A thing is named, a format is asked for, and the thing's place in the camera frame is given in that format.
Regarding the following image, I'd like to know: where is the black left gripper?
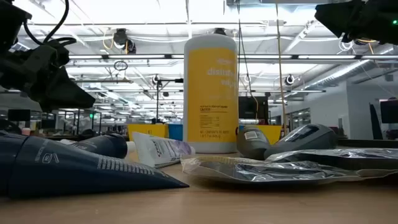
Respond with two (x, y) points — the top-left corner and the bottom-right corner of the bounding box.
(0, 46), (96, 112)

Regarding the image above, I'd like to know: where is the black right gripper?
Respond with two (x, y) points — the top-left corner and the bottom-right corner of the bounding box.
(314, 0), (398, 45)

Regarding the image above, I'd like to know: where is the clear bag with black pad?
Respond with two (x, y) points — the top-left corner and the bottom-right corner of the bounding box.
(266, 147), (398, 171)
(180, 155), (398, 188)

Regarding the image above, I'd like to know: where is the yellow disinfecting wipes canister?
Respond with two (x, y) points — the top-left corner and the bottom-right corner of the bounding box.
(182, 33), (239, 154)

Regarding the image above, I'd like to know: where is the grey tube small white label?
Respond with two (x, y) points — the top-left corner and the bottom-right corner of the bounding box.
(236, 126), (271, 161)

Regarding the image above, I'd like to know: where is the small black monitor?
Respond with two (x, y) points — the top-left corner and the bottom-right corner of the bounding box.
(7, 108), (32, 122)

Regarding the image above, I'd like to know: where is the navy tube with white logo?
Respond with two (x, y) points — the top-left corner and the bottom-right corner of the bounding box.
(67, 133), (128, 159)

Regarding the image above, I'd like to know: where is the navy tube with text panel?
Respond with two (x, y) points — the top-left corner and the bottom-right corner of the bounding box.
(0, 130), (190, 198)

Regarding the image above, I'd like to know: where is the black ceiling device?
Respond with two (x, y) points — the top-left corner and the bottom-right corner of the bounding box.
(113, 28), (137, 54)

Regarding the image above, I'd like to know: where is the yellow plastic basket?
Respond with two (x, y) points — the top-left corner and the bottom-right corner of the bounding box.
(127, 123), (170, 142)
(256, 124), (283, 146)

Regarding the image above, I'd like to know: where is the black monitor with pink edge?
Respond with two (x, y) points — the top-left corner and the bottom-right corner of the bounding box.
(379, 98), (398, 124)

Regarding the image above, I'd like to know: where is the black leaning panel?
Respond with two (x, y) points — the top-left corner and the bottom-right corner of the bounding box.
(369, 103), (384, 140)

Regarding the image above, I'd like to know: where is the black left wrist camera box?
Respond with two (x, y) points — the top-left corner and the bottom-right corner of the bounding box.
(26, 45), (60, 77)

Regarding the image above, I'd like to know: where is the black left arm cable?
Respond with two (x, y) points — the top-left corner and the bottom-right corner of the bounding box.
(23, 0), (78, 47)

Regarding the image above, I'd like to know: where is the black camera stand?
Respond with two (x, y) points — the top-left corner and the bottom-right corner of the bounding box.
(155, 77), (184, 124)

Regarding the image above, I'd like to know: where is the black aluminium table frame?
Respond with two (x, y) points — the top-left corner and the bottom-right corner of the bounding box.
(337, 138), (398, 149)

